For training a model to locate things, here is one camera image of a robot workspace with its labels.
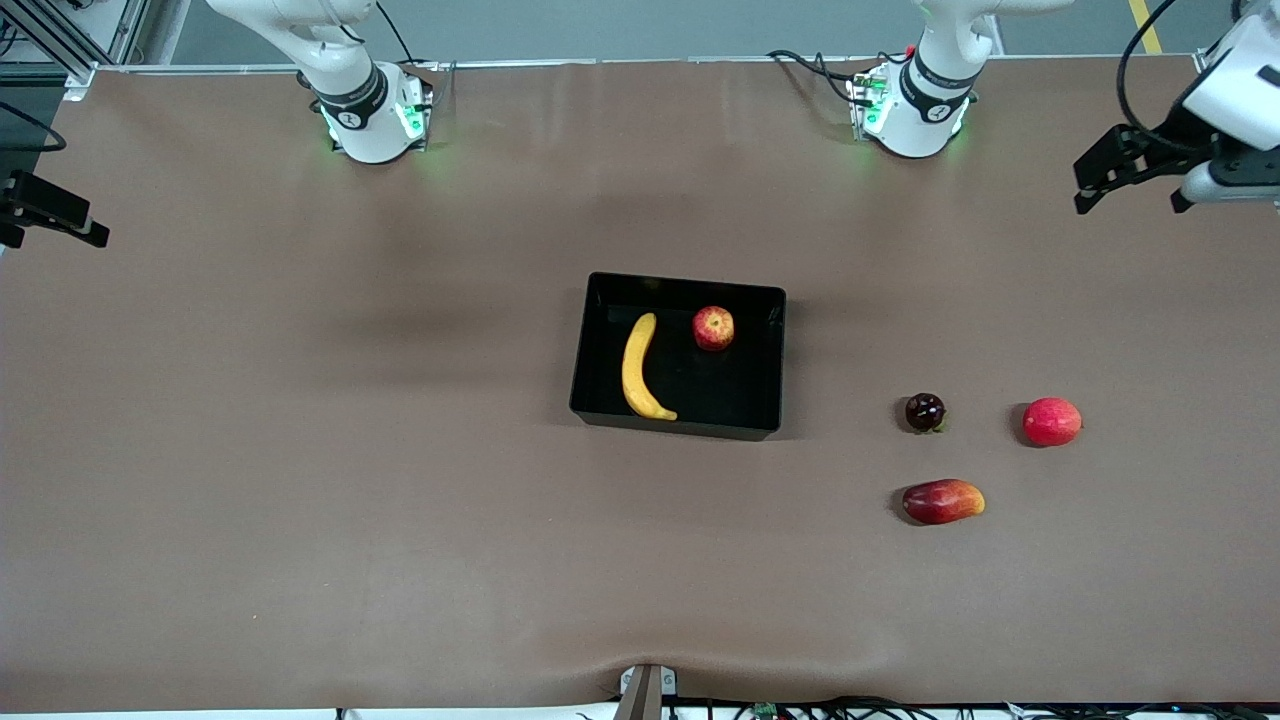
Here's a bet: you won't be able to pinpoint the small red yellow apple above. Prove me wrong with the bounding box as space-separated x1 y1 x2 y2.
692 306 737 353

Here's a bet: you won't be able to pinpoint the black plastic box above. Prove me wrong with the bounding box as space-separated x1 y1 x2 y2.
569 272 788 442

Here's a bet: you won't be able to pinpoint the yellow banana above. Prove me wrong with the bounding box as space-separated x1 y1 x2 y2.
621 312 680 422

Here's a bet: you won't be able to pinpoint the round red peach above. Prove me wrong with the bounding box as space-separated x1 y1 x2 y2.
1022 397 1083 447

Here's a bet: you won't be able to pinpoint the red yellow mango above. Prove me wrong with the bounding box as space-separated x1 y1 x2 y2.
902 479 986 525

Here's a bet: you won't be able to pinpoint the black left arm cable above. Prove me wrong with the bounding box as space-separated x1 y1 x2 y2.
1117 0 1206 157

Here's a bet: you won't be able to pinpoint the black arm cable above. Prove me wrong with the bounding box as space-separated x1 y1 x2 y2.
0 98 67 153
1117 0 1206 157

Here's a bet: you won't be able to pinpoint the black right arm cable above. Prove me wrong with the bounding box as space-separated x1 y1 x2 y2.
0 98 67 153

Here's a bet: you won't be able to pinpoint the black base power cables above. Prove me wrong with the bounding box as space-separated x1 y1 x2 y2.
767 48 901 107

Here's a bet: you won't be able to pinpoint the thin black base cable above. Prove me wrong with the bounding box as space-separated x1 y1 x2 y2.
374 0 419 67

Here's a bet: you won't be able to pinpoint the grey table clamp bracket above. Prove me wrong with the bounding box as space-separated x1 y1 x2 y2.
612 663 679 720

